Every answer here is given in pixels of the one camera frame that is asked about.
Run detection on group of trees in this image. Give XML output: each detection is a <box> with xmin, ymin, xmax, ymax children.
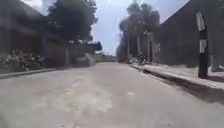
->
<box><xmin>115</xmin><ymin>1</ymin><xmax>162</xmax><ymax>63</ymax></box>

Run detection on grey boundary wall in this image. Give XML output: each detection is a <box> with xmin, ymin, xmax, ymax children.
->
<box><xmin>0</xmin><ymin>0</ymin><xmax>88</xmax><ymax>68</ymax></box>

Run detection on dark grey wall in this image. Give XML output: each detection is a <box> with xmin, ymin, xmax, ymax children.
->
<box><xmin>153</xmin><ymin>0</ymin><xmax>224</xmax><ymax>72</ymax></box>

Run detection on grey concrete road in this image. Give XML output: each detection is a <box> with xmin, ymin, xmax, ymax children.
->
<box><xmin>0</xmin><ymin>61</ymin><xmax>224</xmax><ymax>128</ymax></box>

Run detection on grey concrete pole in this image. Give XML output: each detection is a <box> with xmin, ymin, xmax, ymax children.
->
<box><xmin>146</xmin><ymin>31</ymin><xmax>155</xmax><ymax>63</ymax></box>
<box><xmin>135</xmin><ymin>33</ymin><xmax>141</xmax><ymax>63</ymax></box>

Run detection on black and white pole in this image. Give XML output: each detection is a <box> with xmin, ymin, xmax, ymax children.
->
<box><xmin>195</xmin><ymin>11</ymin><xmax>210</xmax><ymax>80</ymax></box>

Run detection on building with flat roof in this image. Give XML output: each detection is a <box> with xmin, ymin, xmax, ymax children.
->
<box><xmin>74</xmin><ymin>40</ymin><xmax>103</xmax><ymax>63</ymax></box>

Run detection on raised concrete sidewalk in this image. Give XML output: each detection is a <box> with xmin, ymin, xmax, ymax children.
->
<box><xmin>129</xmin><ymin>63</ymin><xmax>224</xmax><ymax>92</ymax></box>

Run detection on flowering bush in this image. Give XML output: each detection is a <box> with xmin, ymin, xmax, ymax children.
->
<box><xmin>0</xmin><ymin>49</ymin><xmax>48</xmax><ymax>74</ymax></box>

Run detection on large dark tree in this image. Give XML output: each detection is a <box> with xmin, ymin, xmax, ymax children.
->
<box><xmin>46</xmin><ymin>0</ymin><xmax>99</xmax><ymax>44</ymax></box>

